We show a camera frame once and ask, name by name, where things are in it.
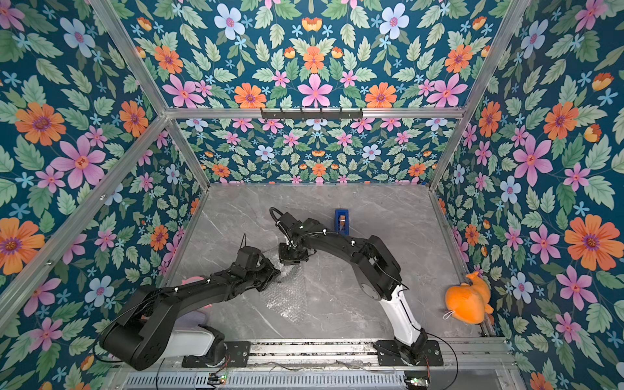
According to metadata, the aluminium mounting rail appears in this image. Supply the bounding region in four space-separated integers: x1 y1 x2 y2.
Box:
132 337 516 371

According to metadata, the pink round object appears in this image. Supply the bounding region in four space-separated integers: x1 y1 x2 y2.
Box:
181 276 208 288

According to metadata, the black hook rack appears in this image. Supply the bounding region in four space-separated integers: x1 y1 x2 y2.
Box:
260 108 364 120

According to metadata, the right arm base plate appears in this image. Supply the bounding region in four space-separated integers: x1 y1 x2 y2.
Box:
373 340 444 367

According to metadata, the blue tape dispenser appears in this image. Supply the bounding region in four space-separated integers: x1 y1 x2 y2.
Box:
334 209 349 236

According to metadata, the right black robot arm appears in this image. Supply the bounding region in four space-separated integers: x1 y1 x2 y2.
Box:
269 207 428 365

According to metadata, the orange plush toy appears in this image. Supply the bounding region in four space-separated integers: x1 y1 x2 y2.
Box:
444 271 494 325

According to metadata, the clear bubble wrap sheet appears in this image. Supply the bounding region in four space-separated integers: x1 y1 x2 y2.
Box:
260 253 308 323

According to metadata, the white ventilation grille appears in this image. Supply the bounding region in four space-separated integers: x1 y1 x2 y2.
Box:
122 371 407 389

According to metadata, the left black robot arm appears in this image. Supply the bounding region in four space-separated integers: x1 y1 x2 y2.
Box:
98 246 280 371

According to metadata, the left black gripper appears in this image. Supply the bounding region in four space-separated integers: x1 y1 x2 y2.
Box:
244 258 284 292

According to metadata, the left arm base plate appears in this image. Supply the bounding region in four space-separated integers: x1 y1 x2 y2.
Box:
181 341 251 368

